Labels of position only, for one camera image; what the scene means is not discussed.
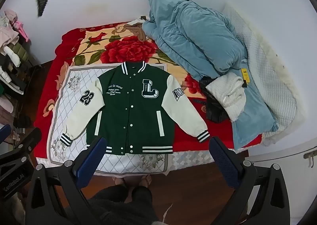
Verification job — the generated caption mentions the rack of hanging clothes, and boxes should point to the rack of hanging clothes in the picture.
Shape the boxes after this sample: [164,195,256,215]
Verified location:
[0,9,42,141]

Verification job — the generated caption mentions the white quilted mattress pad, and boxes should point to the white quilted mattress pad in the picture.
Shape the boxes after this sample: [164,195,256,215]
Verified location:
[222,3,306,146]

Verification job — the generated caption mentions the white diamond pattern mat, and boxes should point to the white diamond pattern mat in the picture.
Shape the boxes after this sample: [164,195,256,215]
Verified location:
[47,65,174,173]

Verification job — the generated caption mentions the pink clothes hanger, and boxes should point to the pink clothes hanger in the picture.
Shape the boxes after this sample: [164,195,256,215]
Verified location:
[13,20,29,42]

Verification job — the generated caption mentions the yellow tag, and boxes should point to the yellow tag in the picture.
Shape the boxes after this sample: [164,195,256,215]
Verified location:
[241,67,250,88]

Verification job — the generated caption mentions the green varsity jacket white sleeves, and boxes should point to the green varsity jacket white sleeves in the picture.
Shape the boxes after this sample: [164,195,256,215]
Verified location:
[60,61,211,155]

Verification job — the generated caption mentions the person's dark trousers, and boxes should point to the person's dark trousers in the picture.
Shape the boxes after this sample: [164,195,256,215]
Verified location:
[85,185,160,225]

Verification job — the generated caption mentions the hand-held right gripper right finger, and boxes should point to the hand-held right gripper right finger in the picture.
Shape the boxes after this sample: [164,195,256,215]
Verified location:
[209,136,290,225]

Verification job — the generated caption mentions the small wall fixture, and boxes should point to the small wall fixture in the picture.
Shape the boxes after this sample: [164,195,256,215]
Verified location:
[304,152,317,166]

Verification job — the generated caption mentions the light blue quilt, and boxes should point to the light blue quilt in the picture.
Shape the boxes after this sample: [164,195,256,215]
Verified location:
[142,0,276,150]

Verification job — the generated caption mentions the black garment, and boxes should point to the black garment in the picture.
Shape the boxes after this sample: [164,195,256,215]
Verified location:
[199,76,229,123]

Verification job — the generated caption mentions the patterned bed sheet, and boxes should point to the patterned bed sheet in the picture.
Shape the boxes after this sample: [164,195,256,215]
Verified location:
[171,151,214,166]

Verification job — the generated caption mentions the red floral blanket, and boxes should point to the red floral blanket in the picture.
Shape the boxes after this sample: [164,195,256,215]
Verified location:
[33,20,263,166]

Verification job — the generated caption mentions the white knit cloth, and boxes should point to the white knit cloth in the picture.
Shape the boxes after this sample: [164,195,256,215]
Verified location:
[205,72,247,122]

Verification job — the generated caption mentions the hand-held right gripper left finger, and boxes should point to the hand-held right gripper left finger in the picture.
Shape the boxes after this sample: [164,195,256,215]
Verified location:
[26,136,107,225]

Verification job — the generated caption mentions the person's right foot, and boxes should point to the person's right foot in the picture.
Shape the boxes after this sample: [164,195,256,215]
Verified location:
[141,174,152,187]

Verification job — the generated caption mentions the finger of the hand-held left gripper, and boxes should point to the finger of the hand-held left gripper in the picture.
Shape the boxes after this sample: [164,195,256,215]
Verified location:
[0,124,12,144]
[0,127,42,166]

